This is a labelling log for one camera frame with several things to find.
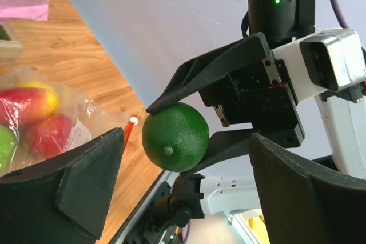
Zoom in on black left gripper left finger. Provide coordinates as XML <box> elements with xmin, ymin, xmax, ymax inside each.
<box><xmin>1</xmin><ymin>128</ymin><xmax>124</xmax><ymax>243</ymax></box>

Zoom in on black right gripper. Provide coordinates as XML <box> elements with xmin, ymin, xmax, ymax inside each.
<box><xmin>146</xmin><ymin>33</ymin><xmax>305</xmax><ymax>175</ymax></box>

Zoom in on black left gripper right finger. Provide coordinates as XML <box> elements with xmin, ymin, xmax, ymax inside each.
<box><xmin>249</xmin><ymin>134</ymin><xmax>365</xmax><ymax>243</ymax></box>

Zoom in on dark green fake lime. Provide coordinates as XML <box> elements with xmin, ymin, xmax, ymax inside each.
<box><xmin>142</xmin><ymin>102</ymin><xmax>209</xmax><ymax>172</ymax></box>

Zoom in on red fake apple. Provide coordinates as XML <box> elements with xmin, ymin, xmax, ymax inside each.
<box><xmin>25</xmin><ymin>113</ymin><xmax>74</xmax><ymax>159</ymax></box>

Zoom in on green fake apple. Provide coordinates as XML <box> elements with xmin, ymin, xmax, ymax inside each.
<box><xmin>0</xmin><ymin>125</ymin><xmax>18</xmax><ymax>170</ymax></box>

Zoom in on clear zip top bag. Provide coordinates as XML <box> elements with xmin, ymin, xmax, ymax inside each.
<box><xmin>1</xmin><ymin>66</ymin><xmax>138</xmax><ymax>175</ymax></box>

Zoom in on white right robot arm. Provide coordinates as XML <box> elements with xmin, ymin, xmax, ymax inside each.
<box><xmin>147</xmin><ymin>0</ymin><xmax>365</xmax><ymax>178</ymax></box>

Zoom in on red yellow fake mango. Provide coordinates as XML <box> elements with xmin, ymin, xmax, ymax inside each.
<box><xmin>1</xmin><ymin>87</ymin><xmax>59</xmax><ymax>127</ymax></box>

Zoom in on yellow fake lemon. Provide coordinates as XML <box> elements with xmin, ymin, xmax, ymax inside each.
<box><xmin>16</xmin><ymin>80</ymin><xmax>57</xmax><ymax>94</ymax></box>

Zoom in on wooden clothes rack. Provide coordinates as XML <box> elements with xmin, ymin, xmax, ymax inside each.
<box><xmin>0</xmin><ymin>24</ymin><xmax>23</xmax><ymax>65</ymax></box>

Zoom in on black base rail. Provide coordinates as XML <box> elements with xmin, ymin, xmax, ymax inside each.
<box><xmin>110</xmin><ymin>171</ymin><xmax>205</xmax><ymax>243</ymax></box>

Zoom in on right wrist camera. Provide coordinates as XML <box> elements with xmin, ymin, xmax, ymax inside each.
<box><xmin>272</xmin><ymin>28</ymin><xmax>365</xmax><ymax>102</ymax></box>

